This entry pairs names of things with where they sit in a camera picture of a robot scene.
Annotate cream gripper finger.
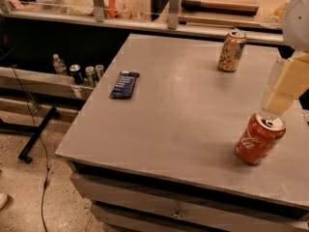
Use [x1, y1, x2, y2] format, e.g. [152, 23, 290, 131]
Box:
[264, 53, 309, 115]

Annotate red coke can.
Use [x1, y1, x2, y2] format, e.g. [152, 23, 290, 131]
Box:
[235, 113, 286, 165]

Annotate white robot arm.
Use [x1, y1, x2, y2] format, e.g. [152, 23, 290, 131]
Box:
[260, 0, 309, 119]

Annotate gold beverage can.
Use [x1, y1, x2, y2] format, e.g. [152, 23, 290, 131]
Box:
[218, 29, 246, 72]

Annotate blue rxbar blueberry wrapper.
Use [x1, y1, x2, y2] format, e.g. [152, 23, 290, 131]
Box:
[109, 72, 140, 100]

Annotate silver soda can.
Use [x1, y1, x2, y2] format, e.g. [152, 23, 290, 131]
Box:
[95, 65, 104, 79]

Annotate green soda can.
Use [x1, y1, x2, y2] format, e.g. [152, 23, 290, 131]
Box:
[85, 66, 96, 87]

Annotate blue soda can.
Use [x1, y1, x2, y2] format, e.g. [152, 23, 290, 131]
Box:
[70, 64, 84, 84]

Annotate orange white snack bag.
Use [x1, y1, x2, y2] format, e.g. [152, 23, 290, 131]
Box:
[103, 0, 132, 19]

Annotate grey cabinet drawer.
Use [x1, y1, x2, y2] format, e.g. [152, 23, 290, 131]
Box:
[70, 173, 308, 232]

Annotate clear water bottle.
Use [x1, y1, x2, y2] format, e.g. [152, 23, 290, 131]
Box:
[52, 54, 68, 75]

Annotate black floor stand leg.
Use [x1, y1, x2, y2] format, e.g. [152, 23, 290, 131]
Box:
[0, 106, 60, 163]

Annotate white shoe tip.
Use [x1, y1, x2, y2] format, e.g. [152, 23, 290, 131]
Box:
[0, 193, 9, 210]

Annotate grey metal bracket middle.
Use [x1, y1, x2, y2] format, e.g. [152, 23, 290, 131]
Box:
[167, 0, 180, 30]

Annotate grey metal bracket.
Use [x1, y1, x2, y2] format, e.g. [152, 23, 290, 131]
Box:
[93, 0, 105, 22]
[167, 0, 180, 30]

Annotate metal drawer handle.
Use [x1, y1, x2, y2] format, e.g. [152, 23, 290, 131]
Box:
[172, 209, 183, 219]

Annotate grey metal bracket left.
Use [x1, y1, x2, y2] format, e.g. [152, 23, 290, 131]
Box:
[93, 0, 105, 22]

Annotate black floor cable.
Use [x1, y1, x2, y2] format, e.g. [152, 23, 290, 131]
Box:
[9, 65, 51, 232]

